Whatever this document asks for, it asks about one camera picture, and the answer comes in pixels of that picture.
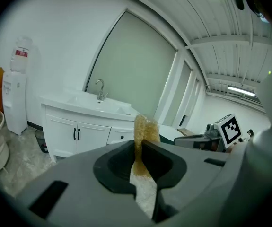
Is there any yellow sponge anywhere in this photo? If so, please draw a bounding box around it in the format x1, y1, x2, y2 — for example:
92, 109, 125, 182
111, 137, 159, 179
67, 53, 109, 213
132, 113, 160, 177

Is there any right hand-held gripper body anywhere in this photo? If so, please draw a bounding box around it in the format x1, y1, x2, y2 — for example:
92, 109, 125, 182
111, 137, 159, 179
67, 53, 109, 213
173, 113, 255, 154

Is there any clear water bottle red label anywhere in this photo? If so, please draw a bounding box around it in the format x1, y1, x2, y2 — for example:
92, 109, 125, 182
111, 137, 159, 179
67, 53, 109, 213
9, 36, 34, 75

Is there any white ceramic sink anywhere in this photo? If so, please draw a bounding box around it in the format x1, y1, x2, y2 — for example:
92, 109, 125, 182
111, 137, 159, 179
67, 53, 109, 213
39, 87, 140, 122

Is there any chrome faucet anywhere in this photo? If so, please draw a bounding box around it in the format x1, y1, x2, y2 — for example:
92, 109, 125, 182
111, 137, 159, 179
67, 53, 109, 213
95, 79, 109, 102

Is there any ceiling tube light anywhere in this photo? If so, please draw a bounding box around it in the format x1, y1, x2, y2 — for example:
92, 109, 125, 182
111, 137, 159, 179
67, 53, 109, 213
226, 85, 257, 98

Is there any white sink cabinet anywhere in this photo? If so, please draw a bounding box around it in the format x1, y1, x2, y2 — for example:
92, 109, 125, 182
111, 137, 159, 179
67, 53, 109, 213
41, 104, 136, 163

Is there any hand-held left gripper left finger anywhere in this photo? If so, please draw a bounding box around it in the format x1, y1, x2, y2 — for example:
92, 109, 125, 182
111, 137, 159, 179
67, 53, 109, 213
93, 139, 137, 200

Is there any black mesh trash bin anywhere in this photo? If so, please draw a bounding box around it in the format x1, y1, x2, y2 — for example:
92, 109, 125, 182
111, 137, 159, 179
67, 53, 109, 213
34, 129, 50, 154

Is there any frosted glass window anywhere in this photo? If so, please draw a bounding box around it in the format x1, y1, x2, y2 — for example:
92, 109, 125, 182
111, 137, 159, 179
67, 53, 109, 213
85, 9, 177, 128

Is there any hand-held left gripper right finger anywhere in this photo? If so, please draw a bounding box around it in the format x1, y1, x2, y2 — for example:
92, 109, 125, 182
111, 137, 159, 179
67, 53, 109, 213
141, 139, 188, 223

